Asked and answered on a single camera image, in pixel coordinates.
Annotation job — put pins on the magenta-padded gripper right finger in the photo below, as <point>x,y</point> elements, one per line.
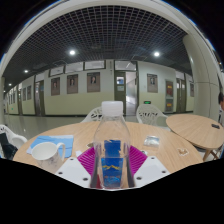
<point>151,170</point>

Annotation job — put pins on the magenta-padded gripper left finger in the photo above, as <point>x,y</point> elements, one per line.
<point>73,171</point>

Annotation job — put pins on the clear plastic water bottle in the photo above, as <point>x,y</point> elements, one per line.
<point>111,160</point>

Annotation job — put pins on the clear plastic wrapper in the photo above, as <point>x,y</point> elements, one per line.
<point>151,141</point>

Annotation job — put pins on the white mug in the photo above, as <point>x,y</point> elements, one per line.
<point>46,156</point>

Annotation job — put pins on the light blue paper packet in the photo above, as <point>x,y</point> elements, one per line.
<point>63,140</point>

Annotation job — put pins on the round wooden table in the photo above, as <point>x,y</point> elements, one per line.
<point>193,128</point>

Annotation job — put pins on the green exit sign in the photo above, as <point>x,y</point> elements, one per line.
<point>147,102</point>

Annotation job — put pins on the black bag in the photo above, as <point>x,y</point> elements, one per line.
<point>6,148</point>

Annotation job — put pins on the open dark green door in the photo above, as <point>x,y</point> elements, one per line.
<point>120,100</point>

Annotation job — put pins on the black phone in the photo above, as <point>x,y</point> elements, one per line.
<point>215,126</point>

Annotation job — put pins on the person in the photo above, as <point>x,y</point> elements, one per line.
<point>221,106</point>

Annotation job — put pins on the round ceiling lights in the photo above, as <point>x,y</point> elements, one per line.
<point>72,52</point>

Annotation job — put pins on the framed wall portraits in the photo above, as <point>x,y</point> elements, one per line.
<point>93,81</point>

